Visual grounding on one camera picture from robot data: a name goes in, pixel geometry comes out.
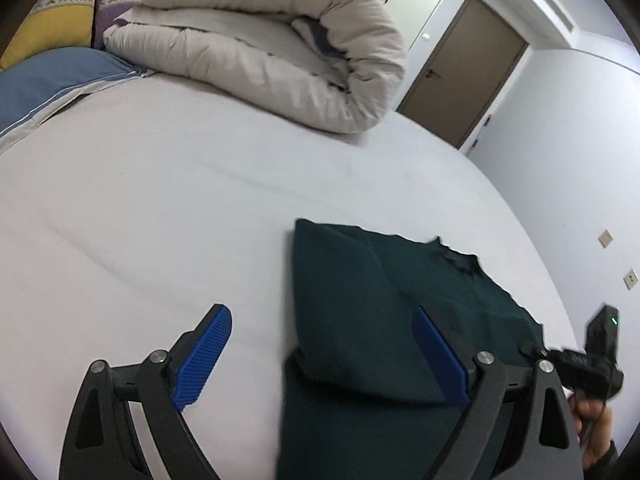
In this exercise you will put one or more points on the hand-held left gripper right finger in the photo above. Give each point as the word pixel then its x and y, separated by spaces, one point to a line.
pixel 440 355

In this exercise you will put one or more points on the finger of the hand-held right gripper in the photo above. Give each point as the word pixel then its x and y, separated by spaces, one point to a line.
pixel 535 350

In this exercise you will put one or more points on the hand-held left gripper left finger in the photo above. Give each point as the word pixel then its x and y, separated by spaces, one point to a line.
pixel 205 355

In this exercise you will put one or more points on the dark green sweater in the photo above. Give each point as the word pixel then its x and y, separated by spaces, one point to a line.
pixel 360 310

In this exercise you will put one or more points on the person's right forearm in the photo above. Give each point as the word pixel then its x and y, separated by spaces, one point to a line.
pixel 602 462

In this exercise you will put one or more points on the person's right hand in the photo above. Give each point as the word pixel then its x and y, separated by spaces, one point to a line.
pixel 595 425

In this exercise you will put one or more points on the brown door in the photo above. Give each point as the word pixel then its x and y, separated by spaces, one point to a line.
pixel 465 70

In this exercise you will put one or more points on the beige rolled duvet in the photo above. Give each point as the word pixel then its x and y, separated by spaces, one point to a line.
pixel 240 45

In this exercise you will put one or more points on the blue pillow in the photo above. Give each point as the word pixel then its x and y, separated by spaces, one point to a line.
pixel 55 80

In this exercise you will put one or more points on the ceiling air vent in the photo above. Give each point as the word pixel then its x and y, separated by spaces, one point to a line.
pixel 557 7

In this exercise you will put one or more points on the yellow pillow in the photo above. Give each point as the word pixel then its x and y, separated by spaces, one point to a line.
pixel 55 15

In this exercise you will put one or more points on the wall socket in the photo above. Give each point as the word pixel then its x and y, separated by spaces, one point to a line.
pixel 606 237
pixel 631 279

